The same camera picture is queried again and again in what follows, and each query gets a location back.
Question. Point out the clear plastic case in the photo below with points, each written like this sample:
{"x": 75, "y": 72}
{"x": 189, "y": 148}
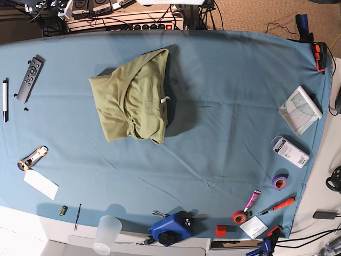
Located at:
{"x": 290, "y": 152}

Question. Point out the red block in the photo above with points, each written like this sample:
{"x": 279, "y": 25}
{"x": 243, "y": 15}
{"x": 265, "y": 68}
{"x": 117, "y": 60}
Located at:
{"x": 220, "y": 230}

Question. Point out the black tweezers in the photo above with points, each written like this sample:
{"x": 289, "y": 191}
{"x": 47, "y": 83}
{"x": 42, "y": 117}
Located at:
{"x": 77, "y": 217}

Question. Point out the blue clamp top right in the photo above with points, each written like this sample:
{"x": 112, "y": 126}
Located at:
{"x": 305, "y": 36}

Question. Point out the blue plastic device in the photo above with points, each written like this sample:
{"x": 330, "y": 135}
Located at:
{"x": 171, "y": 229}

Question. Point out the orange screwdriver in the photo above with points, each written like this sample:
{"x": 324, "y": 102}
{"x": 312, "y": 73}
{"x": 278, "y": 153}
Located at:
{"x": 279, "y": 206}

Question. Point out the keys on ring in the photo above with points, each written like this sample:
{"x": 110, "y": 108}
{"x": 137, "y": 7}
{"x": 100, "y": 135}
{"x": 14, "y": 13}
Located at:
{"x": 148, "y": 241}

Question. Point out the blue clamp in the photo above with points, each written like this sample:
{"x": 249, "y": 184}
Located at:
{"x": 268, "y": 244}
{"x": 305, "y": 36}

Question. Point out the small green battery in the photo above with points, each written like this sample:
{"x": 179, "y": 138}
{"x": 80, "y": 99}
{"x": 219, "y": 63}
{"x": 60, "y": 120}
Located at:
{"x": 63, "y": 210}

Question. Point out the white paper card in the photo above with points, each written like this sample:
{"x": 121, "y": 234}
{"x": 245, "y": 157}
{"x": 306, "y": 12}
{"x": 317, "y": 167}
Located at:
{"x": 41, "y": 183}

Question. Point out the black power adapter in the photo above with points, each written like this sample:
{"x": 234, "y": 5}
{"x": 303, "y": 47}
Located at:
{"x": 327, "y": 215}

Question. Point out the orange utility knife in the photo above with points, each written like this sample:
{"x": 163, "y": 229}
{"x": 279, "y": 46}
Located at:
{"x": 29, "y": 161}

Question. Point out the blue tablecloth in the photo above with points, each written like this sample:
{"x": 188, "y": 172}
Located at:
{"x": 226, "y": 88}

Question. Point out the black remote control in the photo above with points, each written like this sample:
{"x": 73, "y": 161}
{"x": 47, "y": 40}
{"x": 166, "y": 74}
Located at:
{"x": 31, "y": 76}

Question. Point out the power strip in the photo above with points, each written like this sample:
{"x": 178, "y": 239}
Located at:
{"x": 143, "y": 26}

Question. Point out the red tape roll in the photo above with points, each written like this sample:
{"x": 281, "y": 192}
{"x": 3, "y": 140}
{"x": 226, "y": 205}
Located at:
{"x": 239, "y": 217}

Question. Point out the white marker pen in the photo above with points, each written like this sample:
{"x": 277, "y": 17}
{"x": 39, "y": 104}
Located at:
{"x": 5, "y": 86}

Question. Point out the clear plastic cup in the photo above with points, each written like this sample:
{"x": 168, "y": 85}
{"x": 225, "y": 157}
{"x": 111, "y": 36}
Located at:
{"x": 107, "y": 232}

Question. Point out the blue clamp bottom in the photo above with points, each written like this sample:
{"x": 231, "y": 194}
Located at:
{"x": 268, "y": 244}

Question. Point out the white square card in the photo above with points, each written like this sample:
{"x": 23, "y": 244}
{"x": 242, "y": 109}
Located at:
{"x": 254, "y": 227}

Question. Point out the orange black clamp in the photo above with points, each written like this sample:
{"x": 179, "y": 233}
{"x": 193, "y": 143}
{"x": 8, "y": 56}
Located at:
{"x": 321, "y": 56}

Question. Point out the pink glue tube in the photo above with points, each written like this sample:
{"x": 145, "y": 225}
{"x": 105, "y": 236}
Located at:
{"x": 253, "y": 198}

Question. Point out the purple tape roll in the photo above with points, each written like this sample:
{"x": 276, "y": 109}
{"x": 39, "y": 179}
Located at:
{"x": 279, "y": 182}

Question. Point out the green t-shirt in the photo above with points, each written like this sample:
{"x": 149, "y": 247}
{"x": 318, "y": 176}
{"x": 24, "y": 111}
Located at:
{"x": 131, "y": 101}

